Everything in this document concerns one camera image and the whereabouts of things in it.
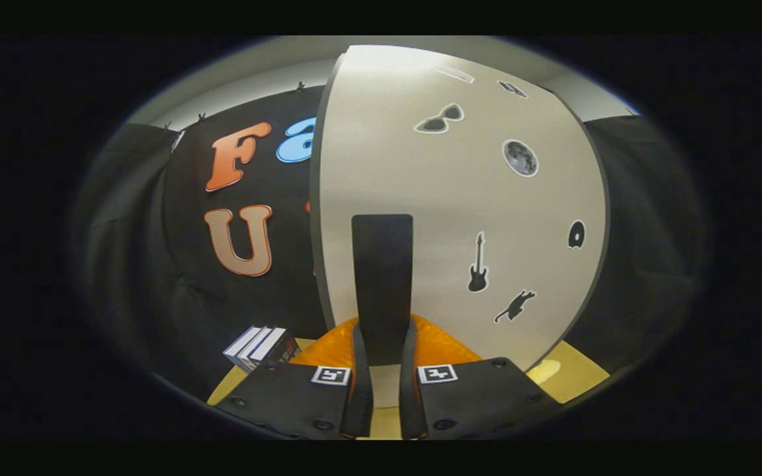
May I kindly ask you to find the light blue book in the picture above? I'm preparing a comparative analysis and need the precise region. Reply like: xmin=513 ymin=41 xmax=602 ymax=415
xmin=223 ymin=325 xmax=269 ymax=368

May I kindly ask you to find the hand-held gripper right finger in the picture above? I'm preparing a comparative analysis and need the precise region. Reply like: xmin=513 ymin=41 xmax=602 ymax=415
xmin=399 ymin=314 xmax=562 ymax=440

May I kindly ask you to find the yellow plush toy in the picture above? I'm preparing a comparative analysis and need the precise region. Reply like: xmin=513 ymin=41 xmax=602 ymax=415
xmin=527 ymin=359 xmax=562 ymax=384

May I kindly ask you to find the white cabinet door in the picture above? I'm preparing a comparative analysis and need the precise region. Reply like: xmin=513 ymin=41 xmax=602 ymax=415
xmin=318 ymin=45 xmax=607 ymax=409

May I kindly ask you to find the dark blue book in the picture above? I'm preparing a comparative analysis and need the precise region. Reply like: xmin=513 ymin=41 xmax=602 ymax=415
xmin=241 ymin=327 xmax=302 ymax=372

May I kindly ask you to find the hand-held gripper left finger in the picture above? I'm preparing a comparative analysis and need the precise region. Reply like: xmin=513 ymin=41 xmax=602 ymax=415
xmin=212 ymin=316 xmax=375 ymax=440

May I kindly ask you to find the black backdrop cloth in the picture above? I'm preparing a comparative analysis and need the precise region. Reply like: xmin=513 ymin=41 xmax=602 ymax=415
xmin=73 ymin=86 xmax=702 ymax=411

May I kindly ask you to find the dark grey cabinet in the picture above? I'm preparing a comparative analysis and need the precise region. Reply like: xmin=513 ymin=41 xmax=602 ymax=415
xmin=309 ymin=45 xmax=613 ymax=371

